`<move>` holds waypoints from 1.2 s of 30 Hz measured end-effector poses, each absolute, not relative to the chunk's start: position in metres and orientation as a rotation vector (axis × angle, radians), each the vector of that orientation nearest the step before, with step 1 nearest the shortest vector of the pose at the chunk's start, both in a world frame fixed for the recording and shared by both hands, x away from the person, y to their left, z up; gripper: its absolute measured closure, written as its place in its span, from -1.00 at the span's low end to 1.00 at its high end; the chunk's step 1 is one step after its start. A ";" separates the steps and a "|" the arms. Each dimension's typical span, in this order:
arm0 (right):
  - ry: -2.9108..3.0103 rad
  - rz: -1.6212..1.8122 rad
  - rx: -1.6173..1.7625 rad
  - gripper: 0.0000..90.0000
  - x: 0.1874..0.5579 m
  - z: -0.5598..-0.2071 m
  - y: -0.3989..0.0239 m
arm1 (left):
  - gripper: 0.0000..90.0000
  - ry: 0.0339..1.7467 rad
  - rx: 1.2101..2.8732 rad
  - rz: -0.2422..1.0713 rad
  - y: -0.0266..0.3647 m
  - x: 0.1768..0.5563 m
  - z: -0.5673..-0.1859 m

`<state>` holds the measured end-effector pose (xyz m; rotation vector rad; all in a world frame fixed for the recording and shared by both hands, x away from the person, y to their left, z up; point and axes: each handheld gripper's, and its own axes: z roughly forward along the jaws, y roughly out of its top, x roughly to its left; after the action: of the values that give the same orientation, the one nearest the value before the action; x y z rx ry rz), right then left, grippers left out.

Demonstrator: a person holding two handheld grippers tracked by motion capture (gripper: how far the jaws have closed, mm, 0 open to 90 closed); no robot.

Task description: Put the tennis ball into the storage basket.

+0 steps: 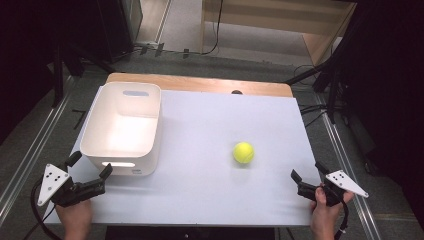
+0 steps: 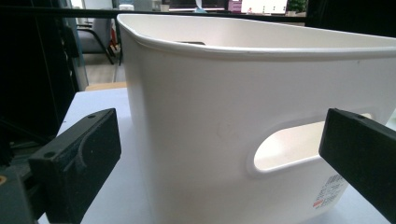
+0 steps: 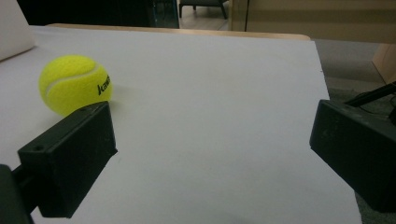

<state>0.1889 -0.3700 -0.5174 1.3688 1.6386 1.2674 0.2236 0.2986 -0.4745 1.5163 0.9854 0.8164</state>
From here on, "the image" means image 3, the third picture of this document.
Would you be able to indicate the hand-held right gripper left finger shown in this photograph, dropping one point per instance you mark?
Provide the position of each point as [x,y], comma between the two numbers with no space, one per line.
[77,152]

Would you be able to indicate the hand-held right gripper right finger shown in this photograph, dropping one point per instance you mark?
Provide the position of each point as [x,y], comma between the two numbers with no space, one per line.
[355,149]

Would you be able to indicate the yellow tennis ball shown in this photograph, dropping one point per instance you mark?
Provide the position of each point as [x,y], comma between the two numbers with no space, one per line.
[70,84]

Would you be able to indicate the white plastic container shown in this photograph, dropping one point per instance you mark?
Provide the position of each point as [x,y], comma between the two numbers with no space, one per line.
[12,28]

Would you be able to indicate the black stand rod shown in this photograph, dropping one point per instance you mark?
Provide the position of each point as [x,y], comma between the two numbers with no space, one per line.
[370,96]

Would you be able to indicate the light wooden furniture panel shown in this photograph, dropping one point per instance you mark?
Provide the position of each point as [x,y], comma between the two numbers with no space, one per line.
[386,62]

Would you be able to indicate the dark cabinet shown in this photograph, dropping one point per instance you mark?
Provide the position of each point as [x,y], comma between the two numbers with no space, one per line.
[93,12]

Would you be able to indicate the dark chair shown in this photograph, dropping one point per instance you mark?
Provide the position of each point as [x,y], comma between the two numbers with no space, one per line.
[202,3]

